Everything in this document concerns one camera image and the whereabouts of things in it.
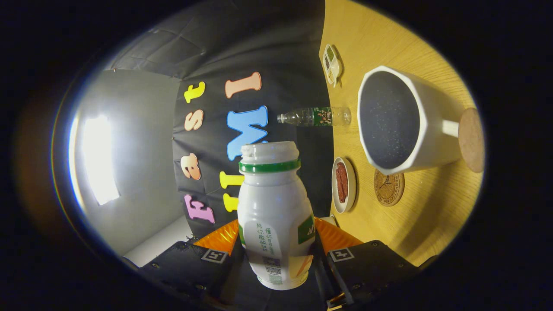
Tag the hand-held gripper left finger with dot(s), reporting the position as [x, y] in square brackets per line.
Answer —
[190, 268]

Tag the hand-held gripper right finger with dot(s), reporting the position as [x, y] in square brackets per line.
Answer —
[371, 263]

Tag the round cork coaster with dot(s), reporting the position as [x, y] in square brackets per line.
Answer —
[389, 188]

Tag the clear plastic water bottle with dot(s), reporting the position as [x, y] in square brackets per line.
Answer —
[311, 116]

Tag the white toaster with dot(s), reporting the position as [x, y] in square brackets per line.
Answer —
[331, 219]

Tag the round white plate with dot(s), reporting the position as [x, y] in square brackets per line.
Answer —
[351, 190]

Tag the wooden table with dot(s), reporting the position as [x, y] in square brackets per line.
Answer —
[432, 216]

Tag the red meat strips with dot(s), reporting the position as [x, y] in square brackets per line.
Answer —
[342, 183]

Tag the white divided bean tray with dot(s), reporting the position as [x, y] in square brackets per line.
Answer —
[335, 69]

